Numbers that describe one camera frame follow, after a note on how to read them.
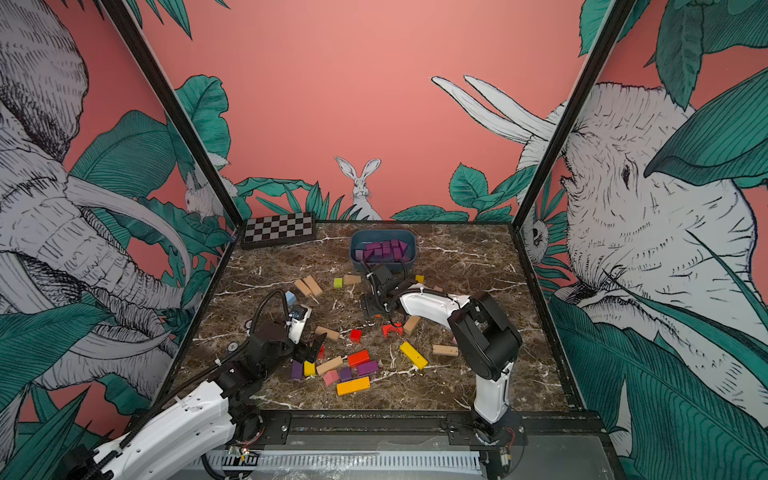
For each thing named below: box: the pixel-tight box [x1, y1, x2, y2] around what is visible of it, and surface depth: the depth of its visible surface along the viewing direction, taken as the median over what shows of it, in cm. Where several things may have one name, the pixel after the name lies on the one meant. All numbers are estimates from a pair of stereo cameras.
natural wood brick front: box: [316, 356, 343, 375], surface depth 85 cm
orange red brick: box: [348, 349, 370, 367], surface depth 86 cm
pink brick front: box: [324, 370, 339, 386], surface depth 83 cm
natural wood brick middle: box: [315, 326, 341, 341], surface depth 92 cm
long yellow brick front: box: [336, 376, 371, 396], surface depth 82 cm
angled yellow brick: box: [400, 341, 428, 370], surface depth 88 cm
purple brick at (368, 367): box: [357, 360, 379, 376], surface depth 85 cm
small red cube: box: [350, 329, 363, 343], surface depth 92 cm
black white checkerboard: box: [241, 212, 316, 250], surface depth 117 cm
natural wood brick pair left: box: [294, 274, 323, 296], surface depth 103 cm
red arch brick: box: [382, 324, 404, 339], surface depth 92 cm
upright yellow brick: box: [303, 360, 316, 376], surface depth 84 cm
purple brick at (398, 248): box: [390, 238, 408, 262], surface depth 113 cm
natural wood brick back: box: [344, 274, 362, 284], surface depth 106 cm
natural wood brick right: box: [432, 345, 459, 357], surface depth 89 cm
